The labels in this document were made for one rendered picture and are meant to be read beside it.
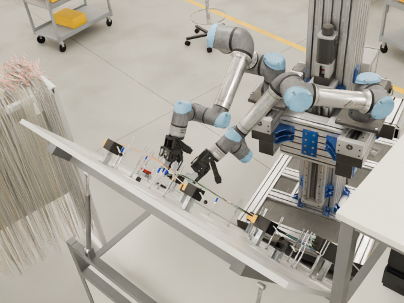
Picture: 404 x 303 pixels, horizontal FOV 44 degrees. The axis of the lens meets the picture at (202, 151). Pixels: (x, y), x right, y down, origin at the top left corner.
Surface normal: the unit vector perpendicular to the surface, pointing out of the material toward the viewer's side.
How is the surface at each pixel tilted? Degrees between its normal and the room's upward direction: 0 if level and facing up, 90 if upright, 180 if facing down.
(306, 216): 0
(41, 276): 0
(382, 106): 92
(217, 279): 0
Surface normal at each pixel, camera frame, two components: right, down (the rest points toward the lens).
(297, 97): 0.01, 0.61
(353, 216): -0.08, -0.76
